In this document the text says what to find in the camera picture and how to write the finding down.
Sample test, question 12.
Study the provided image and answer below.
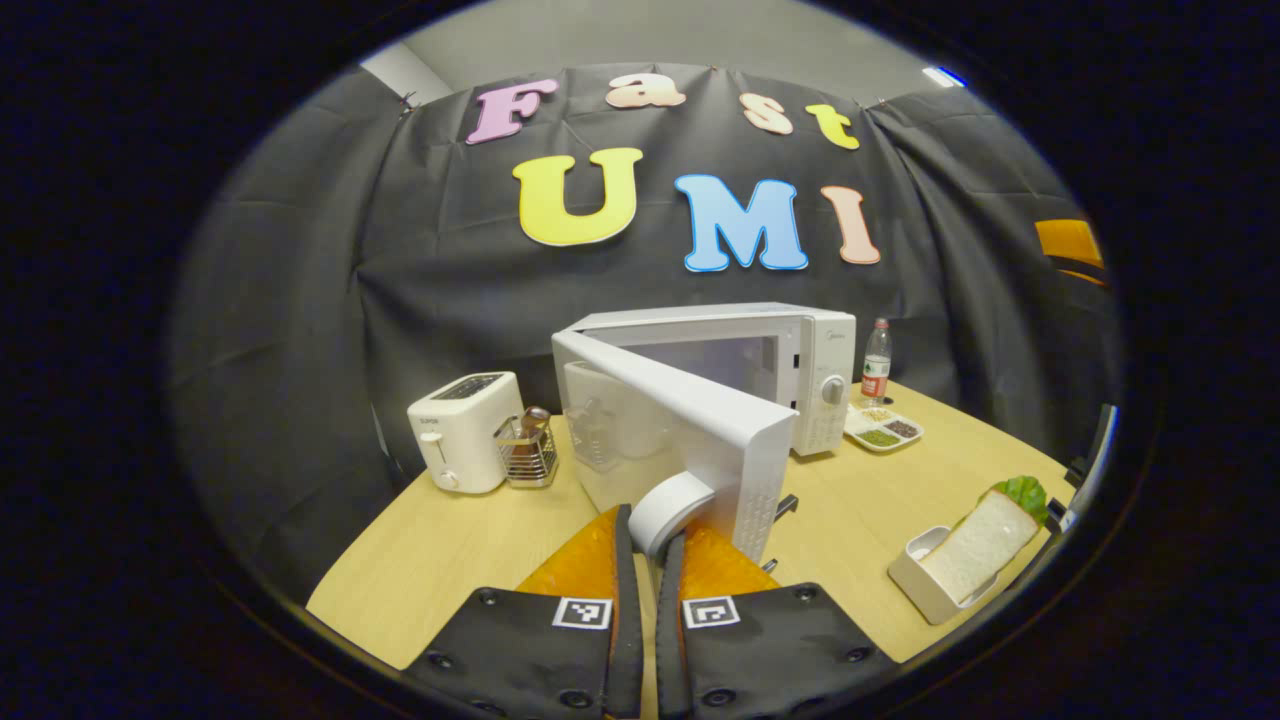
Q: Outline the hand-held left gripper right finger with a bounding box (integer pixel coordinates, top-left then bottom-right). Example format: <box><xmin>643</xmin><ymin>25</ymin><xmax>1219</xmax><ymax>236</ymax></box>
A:
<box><xmin>655</xmin><ymin>527</ymin><xmax>896</xmax><ymax>720</ymax></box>

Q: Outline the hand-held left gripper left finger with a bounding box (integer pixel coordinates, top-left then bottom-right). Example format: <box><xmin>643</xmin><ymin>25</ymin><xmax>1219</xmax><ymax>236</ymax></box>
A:
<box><xmin>405</xmin><ymin>505</ymin><xmax>644</xmax><ymax>720</ymax></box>

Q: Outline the white microwave oven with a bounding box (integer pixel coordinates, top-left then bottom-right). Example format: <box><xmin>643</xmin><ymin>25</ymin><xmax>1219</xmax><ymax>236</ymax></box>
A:
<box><xmin>552</xmin><ymin>303</ymin><xmax>858</xmax><ymax>571</ymax></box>

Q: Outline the clear plastic bottle red label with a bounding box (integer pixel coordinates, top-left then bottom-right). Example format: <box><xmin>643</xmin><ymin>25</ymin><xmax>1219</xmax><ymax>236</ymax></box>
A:
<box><xmin>862</xmin><ymin>318</ymin><xmax>893</xmax><ymax>406</ymax></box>

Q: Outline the white toaster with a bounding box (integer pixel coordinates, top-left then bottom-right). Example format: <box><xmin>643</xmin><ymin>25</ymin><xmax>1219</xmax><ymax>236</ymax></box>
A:
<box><xmin>407</xmin><ymin>372</ymin><xmax>524</xmax><ymax>494</ymax></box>

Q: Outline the white sandwich tray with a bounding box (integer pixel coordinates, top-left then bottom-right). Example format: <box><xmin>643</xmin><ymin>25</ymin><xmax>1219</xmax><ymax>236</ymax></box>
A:
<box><xmin>888</xmin><ymin>527</ymin><xmax>1001</xmax><ymax>626</ymax></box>

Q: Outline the white divided dish of beans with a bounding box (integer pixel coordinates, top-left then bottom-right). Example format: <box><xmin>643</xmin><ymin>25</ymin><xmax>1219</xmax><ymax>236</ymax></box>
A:
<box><xmin>845</xmin><ymin>400</ymin><xmax>923</xmax><ymax>453</ymax></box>

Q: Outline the black backdrop cloth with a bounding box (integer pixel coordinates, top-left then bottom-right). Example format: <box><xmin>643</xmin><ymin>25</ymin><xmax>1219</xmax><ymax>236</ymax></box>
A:
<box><xmin>165</xmin><ymin>62</ymin><xmax>1126</xmax><ymax>601</ymax></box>

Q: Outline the metal wire basket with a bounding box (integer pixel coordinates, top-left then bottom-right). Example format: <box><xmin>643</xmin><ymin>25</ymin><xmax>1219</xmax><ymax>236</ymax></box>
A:
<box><xmin>495</xmin><ymin>407</ymin><xmax>559</xmax><ymax>488</ymax></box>

